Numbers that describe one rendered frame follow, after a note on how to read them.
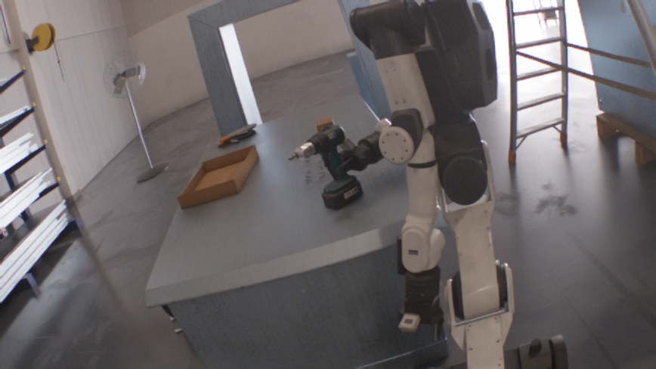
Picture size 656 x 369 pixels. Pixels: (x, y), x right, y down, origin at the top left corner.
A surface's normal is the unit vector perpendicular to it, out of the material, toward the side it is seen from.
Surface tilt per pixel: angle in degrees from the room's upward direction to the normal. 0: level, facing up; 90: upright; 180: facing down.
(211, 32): 90
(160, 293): 67
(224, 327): 90
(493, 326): 27
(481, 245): 52
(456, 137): 35
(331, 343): 90
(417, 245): 81
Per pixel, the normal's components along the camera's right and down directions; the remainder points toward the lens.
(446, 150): -0.32, -0.50
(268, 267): -0.04, -0.03
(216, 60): 0.03, 0.36
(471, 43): -0.53, 0.30
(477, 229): -0.29, -0.24
